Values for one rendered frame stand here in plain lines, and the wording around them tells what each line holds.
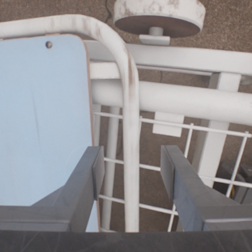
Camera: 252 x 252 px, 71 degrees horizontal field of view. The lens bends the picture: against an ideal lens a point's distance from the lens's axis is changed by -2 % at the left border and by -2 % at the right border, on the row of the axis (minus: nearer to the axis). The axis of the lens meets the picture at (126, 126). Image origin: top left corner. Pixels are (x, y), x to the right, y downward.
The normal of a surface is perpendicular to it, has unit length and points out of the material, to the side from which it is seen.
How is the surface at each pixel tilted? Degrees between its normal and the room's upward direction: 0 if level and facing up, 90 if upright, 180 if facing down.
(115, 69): 1
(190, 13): 41
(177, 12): 22
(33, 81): 1
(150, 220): 0
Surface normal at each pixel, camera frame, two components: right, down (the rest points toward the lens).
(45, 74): -0.19, 0.25
